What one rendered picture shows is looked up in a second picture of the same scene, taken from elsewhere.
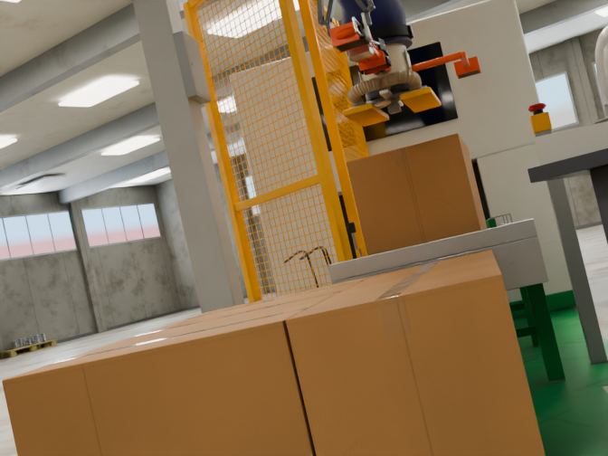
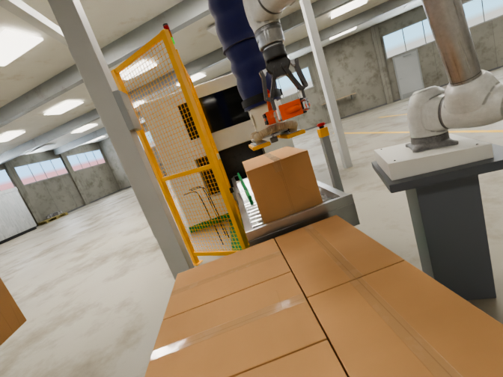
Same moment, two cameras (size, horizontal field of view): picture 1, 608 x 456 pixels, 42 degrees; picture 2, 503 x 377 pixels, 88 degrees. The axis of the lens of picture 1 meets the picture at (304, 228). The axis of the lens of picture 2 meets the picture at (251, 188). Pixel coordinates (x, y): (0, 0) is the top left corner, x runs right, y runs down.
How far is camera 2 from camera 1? 1.35 m
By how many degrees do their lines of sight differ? 21
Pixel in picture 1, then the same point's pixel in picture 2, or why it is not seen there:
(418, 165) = (287, 169)
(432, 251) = (302, 218)
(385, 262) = (278, 227)
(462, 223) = (313, 198)
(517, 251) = (344, 211)
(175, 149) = (126, 161)
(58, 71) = (39, 99)
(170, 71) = (114, 115)
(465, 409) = not seen: outside the picture
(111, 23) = (63, 75)
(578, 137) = (418, 163)
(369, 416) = not seen: outside the picture
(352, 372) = not seen: outside the picture
